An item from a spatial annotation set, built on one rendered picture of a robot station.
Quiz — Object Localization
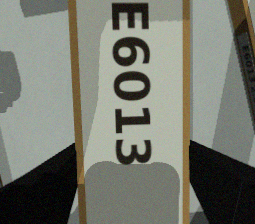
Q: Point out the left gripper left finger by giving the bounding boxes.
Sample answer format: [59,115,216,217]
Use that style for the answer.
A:
[0,143,77,224]

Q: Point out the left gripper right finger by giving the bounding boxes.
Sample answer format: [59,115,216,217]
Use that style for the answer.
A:
[189,140,255,224]

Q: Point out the tan cardboard box with blue bands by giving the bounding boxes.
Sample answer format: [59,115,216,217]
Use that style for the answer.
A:
[227,0,255,122]

